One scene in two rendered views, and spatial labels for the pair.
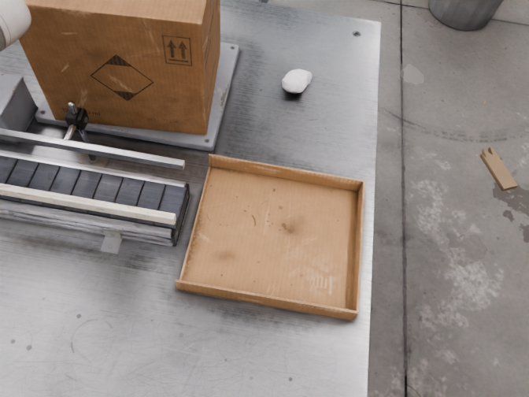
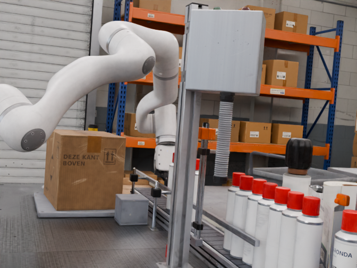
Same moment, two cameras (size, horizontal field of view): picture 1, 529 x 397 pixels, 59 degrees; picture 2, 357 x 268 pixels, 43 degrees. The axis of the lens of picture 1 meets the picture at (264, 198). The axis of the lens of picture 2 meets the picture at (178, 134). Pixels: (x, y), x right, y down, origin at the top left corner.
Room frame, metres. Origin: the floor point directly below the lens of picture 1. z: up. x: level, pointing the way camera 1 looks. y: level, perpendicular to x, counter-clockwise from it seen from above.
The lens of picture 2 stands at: (0.99, 2.06, 1.24)
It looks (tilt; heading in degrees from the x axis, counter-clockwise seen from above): 3 degrees down; 249
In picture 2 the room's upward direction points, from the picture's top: 4 degrees clockwise
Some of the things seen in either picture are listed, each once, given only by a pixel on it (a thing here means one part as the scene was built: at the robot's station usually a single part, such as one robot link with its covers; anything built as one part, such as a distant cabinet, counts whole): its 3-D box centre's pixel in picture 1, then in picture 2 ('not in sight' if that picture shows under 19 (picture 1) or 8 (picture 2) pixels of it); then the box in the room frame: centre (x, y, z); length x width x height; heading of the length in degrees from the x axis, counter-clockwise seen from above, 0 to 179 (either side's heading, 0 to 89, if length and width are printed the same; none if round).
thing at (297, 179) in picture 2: not in sight; (296, 185); (0.13, 0.90, 1.03); 0.09 x 0.09 x 0.30
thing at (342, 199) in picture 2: not in sight; (341, 199); (0.35, 1.35, 1.08); 0.03 x 0.02 x 0.02; 89
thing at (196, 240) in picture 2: not in sight; (211, 184); (0.46, 0.97, 1.05); 0.10 x 0.04 x 0.33; 179
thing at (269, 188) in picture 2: not in sight; (266, 227); (0.41, 1.18, 0.98); 0.05 x 0.05 x 0.20
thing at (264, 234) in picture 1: (276, 231); (132, 186); (0.39, -0.03, 0.85); 0.30 x 0.26 x 0.04; 89
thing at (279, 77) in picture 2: not in sight; (225, 111); (-1.52, -2.85, 1.26); 2.78 x 0.61 x 2.51; 179
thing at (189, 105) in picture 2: not in sight; (186, 139); (0.56, 1.01, 1.16); 0.04 x 0.04 x 0.67; 89
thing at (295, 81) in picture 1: (297, 80); not in sight; (0.77, -0.03, 0.85); 0.08 x 0.07 x 0.04; 119
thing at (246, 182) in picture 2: not in sight; (243, 216); (0.41, 1.08, 0.98); 0.05 x 0.05 x 0.20
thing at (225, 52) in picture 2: not in sight; (226, 53); (0.50, 1.07, 1.38); 0.17 x 0.10 x 0.19; 144
